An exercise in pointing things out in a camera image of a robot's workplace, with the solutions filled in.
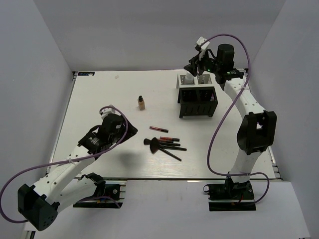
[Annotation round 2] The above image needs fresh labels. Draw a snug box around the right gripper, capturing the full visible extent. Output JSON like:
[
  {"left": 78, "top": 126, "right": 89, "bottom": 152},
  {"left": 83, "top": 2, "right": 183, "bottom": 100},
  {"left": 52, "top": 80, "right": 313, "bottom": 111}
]
[{"left": 183, "top": 49, "right": 221, "bottom": 77}]

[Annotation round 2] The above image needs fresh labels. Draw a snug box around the foundation bottle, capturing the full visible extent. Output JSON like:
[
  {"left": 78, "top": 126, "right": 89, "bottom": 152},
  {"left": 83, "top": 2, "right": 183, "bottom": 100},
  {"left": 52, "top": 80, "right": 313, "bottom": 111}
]
[{"left": 138, "top": 95, "right": 146, "bottom": 111}]

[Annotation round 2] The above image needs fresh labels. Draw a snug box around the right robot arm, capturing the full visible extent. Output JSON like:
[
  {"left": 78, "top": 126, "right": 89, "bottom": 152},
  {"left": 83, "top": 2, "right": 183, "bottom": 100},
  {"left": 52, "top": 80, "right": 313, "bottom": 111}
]
[{"left": 185, "top": 43, "right": 277, "bottom": 199}]

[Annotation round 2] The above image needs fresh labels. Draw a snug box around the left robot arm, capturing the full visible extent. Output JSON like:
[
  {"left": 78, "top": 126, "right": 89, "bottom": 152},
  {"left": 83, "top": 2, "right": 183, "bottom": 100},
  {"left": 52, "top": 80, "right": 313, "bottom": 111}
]
[{"left": 17, "top": 113, "right": 138, "bottom": 231}]

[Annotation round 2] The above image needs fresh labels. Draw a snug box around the black round makeup brush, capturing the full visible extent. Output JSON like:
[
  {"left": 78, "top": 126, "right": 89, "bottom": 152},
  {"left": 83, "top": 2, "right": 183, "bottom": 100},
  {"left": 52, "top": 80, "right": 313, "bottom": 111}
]
[{"left": 143, "top": 138, "right": 180, "bottom": 147}]

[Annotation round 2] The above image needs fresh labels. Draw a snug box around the black fan makeup brush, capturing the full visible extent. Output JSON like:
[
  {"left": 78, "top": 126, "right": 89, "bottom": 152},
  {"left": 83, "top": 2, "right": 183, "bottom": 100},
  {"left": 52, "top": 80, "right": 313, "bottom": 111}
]
[{"left": 150, "top": 137, "right": 182, "bottom": 162}]

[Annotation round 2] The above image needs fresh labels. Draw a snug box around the red black lip gloss tube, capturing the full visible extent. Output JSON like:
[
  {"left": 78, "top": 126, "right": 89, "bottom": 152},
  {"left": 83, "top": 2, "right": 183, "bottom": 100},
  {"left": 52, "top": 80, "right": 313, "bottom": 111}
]
[{"left": 149, "top": 126, "right": 169, "bottom": 133}]

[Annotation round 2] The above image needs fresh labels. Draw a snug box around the black metal organizer rack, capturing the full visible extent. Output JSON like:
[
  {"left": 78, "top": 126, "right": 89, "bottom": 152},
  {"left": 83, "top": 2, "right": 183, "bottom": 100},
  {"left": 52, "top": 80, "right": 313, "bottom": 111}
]
[{"left": 177, "top": 86, "right": 218, "bottom": 118}]

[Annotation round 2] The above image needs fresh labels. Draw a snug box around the white table board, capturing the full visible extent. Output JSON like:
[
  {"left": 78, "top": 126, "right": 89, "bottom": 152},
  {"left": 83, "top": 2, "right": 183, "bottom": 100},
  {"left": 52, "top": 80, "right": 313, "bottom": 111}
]
[{"left": 52, "top": 70, "right": 242, "bottom": 179}]

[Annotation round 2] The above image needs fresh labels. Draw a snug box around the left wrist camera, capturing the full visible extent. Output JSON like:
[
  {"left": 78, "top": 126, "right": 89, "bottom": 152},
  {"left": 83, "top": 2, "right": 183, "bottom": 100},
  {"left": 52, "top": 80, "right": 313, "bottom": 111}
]
[{"left": 99, "top": 105, "right": 116, "bottom": 119}]

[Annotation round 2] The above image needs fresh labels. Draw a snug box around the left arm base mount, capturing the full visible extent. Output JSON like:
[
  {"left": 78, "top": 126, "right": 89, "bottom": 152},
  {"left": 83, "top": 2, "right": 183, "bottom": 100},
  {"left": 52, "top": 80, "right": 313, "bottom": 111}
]
[{"left": 73, "top": 181, "right": 127, "bottom": 209}]

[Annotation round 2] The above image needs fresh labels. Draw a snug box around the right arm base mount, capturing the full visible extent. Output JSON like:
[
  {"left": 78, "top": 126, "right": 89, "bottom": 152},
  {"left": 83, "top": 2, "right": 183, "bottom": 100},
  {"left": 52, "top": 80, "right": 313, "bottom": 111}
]
[{"left": 203, "top": 182, "right": 256, "bottom": 212}]

